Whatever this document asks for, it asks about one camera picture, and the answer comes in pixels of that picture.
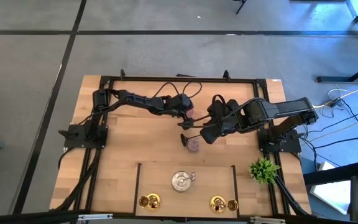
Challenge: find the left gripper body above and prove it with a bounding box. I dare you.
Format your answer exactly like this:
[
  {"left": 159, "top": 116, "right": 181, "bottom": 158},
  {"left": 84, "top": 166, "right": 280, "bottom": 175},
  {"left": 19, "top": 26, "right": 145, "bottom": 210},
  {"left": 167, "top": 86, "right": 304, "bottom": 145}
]
[{"left": 163, "top": 95, "right": 195, "bottom": 118}]

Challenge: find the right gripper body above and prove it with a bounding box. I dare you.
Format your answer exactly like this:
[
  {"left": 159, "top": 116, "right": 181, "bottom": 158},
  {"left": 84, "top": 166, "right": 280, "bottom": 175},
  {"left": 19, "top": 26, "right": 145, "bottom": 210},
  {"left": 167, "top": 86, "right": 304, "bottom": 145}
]
[{"left": 211, "top": 100, "right": 246, "bottom": 133}]

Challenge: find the purple-pink ball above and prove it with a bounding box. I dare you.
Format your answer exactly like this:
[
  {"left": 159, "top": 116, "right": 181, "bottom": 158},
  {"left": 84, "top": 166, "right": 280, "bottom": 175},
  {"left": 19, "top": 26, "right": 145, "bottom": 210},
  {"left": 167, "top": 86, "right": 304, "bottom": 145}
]
[{"left": 186, "top": 138, "right": 200, "bottom": 153}]

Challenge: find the silver candle holder with tag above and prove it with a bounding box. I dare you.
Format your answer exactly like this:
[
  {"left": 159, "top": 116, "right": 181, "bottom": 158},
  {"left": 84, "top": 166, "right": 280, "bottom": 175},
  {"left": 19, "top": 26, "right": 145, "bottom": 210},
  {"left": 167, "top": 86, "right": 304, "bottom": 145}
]
[{"left": 170, "top": 170, "right": 197, "bottom": 194}]

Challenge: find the green artificial plant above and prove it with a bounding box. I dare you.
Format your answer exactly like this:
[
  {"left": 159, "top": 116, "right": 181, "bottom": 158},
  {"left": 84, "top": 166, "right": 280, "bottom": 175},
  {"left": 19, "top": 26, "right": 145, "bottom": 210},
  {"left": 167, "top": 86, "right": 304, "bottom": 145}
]
[{"left": 249, "top": 157, "right": 282, "bottom": 187}]

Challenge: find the black tripod leg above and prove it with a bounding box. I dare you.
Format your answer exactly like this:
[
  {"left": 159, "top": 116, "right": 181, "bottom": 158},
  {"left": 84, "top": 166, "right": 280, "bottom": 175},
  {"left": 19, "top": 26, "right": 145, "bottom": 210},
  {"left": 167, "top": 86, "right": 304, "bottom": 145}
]
[{"left": 232, "top": 0, "right": 248, "bottom": 15}]

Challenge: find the black desk foot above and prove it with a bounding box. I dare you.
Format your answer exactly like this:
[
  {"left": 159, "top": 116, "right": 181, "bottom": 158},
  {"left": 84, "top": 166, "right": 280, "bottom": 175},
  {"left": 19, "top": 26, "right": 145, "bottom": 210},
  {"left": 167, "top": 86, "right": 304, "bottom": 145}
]
[
  {"left": 317, "top": 58, "right": 358, "bottom": 84},
  {"left": 303, "top": 161, "right": 358, "bottom": 186}
]

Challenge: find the white board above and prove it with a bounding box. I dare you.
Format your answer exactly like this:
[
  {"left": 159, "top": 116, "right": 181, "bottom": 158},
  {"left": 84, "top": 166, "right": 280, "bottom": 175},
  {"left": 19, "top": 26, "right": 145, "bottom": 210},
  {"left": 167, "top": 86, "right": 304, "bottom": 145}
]
[{"left": 309, "top": 161, "right": 352, "bottom": 215}]

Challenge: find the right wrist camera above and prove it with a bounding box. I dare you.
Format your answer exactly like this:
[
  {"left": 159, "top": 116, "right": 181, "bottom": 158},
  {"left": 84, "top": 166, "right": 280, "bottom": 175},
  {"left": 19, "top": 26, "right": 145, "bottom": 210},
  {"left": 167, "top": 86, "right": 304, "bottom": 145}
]
[{"left": 208, "top": 99, "right": 226, "bottom": 116}]

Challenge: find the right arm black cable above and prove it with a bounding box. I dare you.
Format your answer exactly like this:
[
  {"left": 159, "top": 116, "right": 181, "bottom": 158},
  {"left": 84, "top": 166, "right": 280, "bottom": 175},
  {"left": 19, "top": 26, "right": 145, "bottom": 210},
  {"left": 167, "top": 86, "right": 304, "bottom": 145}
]
[{"left": 211, "top": 94, "right": 229, "bottom": 108}]

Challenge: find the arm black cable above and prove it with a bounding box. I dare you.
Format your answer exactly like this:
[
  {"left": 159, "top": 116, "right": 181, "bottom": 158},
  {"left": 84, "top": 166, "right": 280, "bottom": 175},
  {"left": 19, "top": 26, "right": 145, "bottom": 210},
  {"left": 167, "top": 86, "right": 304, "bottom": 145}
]
[
  {"left": 211, "top": 94, "right": 229, "bottom": 108},
  {"left": 152, "top": 81, "right": 203, "bottom": 100}
]

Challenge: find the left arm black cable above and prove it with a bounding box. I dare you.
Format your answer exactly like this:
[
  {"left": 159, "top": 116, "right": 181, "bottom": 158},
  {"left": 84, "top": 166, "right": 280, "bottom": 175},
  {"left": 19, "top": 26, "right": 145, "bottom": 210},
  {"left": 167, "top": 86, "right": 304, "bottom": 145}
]
[{"left": 152, "top": 81, "right": 203, "bottom": 100}]

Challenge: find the black aluminium table frame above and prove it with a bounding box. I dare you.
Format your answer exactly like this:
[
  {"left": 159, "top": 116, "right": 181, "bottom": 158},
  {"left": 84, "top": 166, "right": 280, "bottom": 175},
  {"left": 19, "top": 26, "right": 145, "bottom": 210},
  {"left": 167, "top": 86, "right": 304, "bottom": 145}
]
[{"left": 73, "top": 74, "right": 291, "bottom": 218}]

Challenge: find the black platform side frame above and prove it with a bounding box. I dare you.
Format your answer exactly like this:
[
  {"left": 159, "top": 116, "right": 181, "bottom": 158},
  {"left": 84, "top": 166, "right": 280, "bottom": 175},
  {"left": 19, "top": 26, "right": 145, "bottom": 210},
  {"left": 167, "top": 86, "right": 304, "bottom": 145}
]
[
  {"left": 134, "top": 163, "right": 142, "bottom": 216},
  {"left": 231, "top": 164, "right": 241, "bottom": 218}
]

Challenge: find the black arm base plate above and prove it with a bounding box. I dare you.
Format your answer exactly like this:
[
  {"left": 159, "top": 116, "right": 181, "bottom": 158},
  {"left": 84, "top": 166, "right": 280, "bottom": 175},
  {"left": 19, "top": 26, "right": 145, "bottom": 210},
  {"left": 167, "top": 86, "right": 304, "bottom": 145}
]
[
  {"left": 58, "top": 124, "right": 109, "bottom": 149},
  {"left": 257, "top": 129, "right": 303, "bottom": 154}
]

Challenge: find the black cable bundle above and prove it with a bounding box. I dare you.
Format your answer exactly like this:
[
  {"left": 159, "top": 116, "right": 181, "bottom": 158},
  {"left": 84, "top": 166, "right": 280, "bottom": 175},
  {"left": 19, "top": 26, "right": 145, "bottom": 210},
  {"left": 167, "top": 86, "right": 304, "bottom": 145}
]
[
  {"left": 54, "top": 149, "right": 103, "bottom": 212},
  {"left": 273, "top": 175, "right": 312, "bottom": 217}
]

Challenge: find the silver frame bracket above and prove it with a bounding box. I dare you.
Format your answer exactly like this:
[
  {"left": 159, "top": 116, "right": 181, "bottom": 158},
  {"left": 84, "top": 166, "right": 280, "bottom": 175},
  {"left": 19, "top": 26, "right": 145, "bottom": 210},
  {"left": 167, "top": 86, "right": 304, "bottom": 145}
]
[
  {"left": 249, "top": 217, "right": 287, "bottom": 224},
  {"left": 76, "top": 213, "right": 114, "bottom": 222}
]

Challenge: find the white floor cable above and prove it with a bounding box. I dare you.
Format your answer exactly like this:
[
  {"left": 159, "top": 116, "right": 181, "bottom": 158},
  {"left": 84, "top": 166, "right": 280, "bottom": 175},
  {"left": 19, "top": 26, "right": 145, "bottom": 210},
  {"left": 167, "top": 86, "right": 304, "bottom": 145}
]
[{"left": 327, "top": 88, "right": 358, "bottom": 100}]

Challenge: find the beige floor cable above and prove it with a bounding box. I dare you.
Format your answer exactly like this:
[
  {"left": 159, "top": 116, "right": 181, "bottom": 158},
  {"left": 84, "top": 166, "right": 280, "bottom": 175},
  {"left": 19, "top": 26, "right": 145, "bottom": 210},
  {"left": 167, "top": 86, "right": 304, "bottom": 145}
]
[{"left": 300, "top": 110, "right": 358, "bottom": 146}]

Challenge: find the black floor cable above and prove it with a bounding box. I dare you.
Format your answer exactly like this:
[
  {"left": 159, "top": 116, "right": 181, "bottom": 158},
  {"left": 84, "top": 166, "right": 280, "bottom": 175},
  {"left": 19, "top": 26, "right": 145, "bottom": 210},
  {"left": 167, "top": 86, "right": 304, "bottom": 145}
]
[{"left": 312, "top": 135, "right": 358, "bottom": 150}]

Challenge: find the black frame beam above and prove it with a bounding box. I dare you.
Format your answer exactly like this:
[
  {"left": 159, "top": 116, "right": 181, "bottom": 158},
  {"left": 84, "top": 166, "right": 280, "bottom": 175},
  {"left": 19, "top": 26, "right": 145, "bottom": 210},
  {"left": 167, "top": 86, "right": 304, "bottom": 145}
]
[{"left": 0, "top": 210, "right": 358, "bottom": 224}]

